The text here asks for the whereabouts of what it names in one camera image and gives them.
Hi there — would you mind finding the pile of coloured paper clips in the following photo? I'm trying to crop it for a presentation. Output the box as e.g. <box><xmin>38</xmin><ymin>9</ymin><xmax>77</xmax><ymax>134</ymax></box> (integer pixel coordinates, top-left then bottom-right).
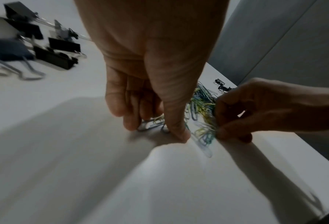
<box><xmin>136</xmin><ymin>80</ymin><xmax>221</xmax><ymax>159</ymax></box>

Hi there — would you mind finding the person's right hand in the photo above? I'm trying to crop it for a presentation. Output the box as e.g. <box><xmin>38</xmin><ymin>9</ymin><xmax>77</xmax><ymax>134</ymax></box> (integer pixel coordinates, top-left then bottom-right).
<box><xmin>214</xmin><ymin>77</ymin><xmax>329</xmax><ymax>143</ymax></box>

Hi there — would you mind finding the group of black binder clips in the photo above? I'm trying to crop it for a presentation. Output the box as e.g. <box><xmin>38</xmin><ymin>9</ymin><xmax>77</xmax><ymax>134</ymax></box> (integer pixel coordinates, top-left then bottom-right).
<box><xmin>0</xmin><ymin>1</ymin><xmax>93</xmax><ymax>81</ymax></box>
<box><xmin>214</xmin><ymin>78</ymin><xmax>234</xmax><ymax>92</ymax></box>

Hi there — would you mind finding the person's left hand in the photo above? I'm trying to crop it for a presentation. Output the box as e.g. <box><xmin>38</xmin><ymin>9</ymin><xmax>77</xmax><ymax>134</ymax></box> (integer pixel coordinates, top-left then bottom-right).
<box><xmin>73</xmin><ymin>0</ymin><xmax>232</xmax><ymax>144</ymax></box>

